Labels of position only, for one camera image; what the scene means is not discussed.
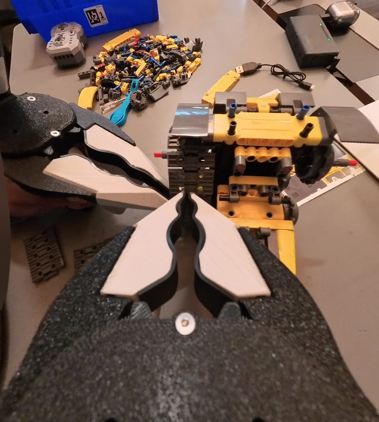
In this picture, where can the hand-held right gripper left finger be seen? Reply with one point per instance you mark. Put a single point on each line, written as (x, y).
(133, 263)

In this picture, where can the grey battery box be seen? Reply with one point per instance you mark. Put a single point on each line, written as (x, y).
(65, 44)

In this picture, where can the pile of toy brick parts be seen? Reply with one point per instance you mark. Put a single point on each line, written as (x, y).
(149, 59)

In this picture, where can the turquoise brick separator tool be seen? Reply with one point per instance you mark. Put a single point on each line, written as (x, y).
(121, 112)

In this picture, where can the yellow toy brick robot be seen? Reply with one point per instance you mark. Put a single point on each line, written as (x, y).
(265, 127)

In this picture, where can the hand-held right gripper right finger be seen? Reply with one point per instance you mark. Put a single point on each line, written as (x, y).
(235, 263)

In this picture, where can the black power bank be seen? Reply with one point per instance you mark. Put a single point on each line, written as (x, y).
(311, 39)

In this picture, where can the black table flap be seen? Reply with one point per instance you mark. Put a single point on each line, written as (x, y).
(367, 56)

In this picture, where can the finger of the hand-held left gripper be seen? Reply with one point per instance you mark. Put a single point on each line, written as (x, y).
(123, 148)
(103, 184)

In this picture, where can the printed instruction sheet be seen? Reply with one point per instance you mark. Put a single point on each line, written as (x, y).
(311, 191)

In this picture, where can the small silver device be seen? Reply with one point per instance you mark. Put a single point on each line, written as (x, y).
(341, 11)

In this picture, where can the blue storage bin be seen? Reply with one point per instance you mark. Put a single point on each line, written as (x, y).
(60, 13)

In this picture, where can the yellow curved brick piece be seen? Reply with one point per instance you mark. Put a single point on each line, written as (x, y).
(87, 97)

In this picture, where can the yellow toy brick panel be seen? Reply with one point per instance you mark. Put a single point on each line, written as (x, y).
(222, 85)

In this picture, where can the person's left hand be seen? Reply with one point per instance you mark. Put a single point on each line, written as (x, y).
(44, 202)

